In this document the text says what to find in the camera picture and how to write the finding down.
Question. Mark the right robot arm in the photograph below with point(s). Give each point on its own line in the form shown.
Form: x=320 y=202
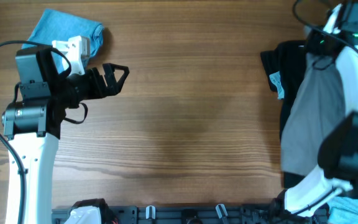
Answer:
x=336 y=173

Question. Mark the black garment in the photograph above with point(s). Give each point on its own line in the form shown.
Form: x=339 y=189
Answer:
x=285 y=70

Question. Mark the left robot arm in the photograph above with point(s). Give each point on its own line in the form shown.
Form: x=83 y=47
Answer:
x=32 y=126

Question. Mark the light blue garment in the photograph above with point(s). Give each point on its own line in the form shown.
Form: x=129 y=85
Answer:
x=343 y=210

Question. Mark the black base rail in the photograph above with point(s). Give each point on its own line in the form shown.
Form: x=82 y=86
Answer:
x=244 y=214

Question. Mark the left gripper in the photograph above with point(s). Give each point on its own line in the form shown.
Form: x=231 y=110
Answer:
x=114 y=88

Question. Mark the grey shorts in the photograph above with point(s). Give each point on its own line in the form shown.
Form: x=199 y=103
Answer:
x=318 y=108

